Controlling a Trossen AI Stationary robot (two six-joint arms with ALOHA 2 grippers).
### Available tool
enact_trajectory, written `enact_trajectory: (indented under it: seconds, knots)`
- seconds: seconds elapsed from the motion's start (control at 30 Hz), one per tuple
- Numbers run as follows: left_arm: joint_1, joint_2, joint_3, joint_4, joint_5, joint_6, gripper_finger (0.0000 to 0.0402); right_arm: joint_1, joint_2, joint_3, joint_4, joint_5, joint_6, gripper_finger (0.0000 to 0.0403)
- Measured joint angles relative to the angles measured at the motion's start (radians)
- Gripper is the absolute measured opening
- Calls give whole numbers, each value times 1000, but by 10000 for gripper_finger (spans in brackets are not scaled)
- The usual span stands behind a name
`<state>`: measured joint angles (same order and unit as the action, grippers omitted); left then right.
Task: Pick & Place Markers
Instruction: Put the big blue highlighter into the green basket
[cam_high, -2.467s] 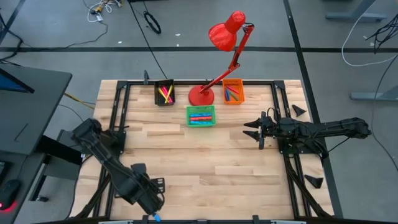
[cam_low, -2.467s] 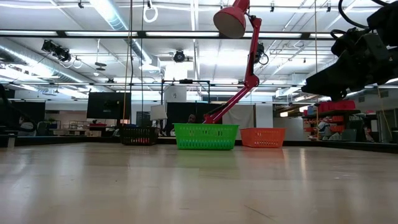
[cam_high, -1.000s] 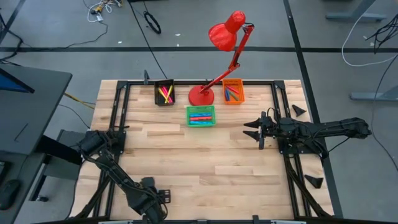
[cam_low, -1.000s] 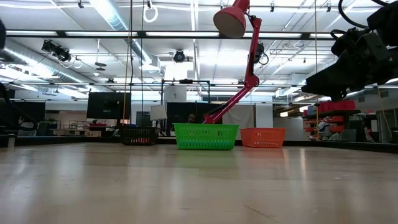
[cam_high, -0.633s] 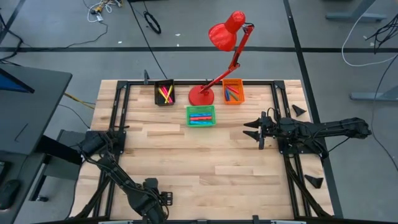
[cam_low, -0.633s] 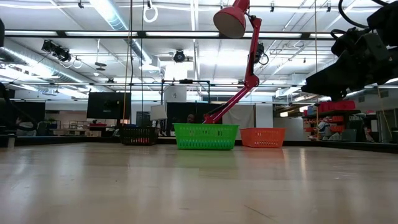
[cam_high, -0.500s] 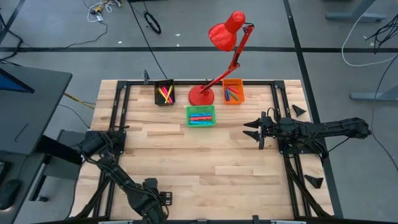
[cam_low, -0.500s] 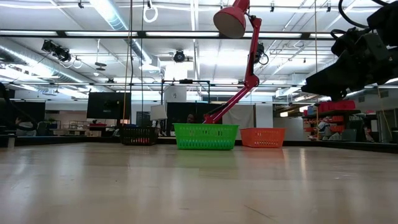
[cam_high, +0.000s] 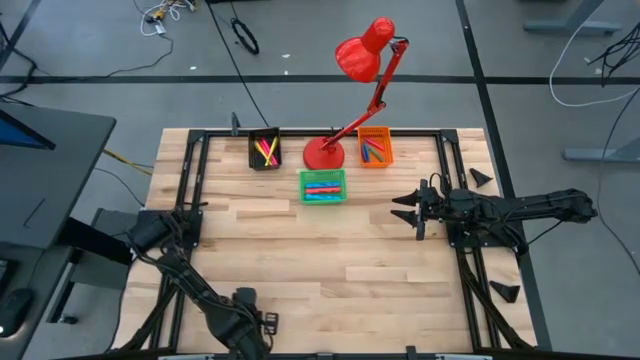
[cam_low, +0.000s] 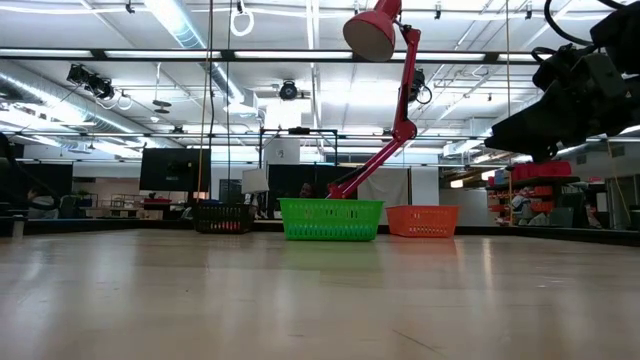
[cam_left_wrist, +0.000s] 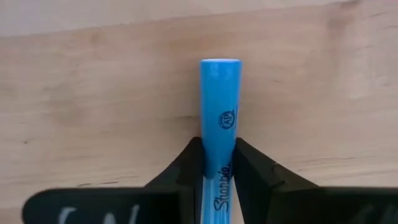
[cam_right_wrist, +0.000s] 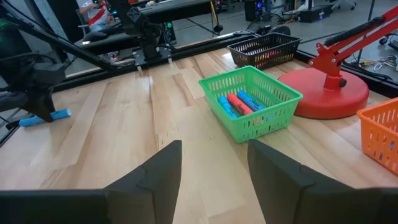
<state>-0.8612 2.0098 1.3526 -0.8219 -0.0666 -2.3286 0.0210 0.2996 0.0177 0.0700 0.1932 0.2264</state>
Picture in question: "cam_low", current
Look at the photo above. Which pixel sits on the black overhead camera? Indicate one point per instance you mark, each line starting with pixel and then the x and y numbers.
pixel 288 91

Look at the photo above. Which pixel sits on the white hanging sheet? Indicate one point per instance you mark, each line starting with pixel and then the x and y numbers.
pixel 385 185

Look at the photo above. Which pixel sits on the black ceiling spotlight cluster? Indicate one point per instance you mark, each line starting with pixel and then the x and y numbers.
pixel 92 82

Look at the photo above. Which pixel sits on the black plastic basket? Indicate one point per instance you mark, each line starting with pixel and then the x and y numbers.
pixel 222 217

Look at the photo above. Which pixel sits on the thin black stand frame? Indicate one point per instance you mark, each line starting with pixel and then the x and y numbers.
pixel 299 131

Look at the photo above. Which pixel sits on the black overhead frame bar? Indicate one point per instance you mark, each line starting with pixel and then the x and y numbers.
pixel 300 55

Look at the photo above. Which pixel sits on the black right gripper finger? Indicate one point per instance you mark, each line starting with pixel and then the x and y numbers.
pixel 547 156
pixel 540 125

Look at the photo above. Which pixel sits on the orange plastic basket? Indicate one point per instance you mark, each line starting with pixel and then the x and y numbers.
pixel 422 221

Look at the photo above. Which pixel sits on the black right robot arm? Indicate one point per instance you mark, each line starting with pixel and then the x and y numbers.
pixel 617 35

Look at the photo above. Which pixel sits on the large black monitor screen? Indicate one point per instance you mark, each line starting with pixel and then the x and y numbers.
pixel 175 170

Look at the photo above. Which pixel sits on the red desk lamp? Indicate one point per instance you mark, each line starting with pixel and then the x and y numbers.
pixel 400 122

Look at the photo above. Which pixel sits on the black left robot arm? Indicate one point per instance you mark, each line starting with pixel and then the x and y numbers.
pixel 4 150

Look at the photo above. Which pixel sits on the small grey cylinder post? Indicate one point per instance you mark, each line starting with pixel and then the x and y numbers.
pixel 18 226

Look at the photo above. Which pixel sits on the black partition panel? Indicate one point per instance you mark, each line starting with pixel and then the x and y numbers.
pixel 290 180

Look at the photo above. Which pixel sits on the person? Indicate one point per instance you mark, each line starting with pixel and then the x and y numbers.
pixel 520 205
pixel 592 215
pixel 41 204
pixel 306 191

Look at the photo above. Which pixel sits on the small dark screen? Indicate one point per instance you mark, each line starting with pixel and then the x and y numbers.
pixel 230 190

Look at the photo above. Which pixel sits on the green plastic basket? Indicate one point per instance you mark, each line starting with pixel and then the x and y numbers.
pixel 330 220

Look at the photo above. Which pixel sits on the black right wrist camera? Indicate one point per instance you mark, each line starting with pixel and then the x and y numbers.
pixel 602 75

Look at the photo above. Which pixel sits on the shelf with red bins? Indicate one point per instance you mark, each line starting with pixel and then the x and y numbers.
pixel 545 170

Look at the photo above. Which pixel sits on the silver ceiling duct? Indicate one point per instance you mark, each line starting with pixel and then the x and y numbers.
pixel 220 80

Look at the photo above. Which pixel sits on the white board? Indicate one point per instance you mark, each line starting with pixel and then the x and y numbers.
pixel 255 181

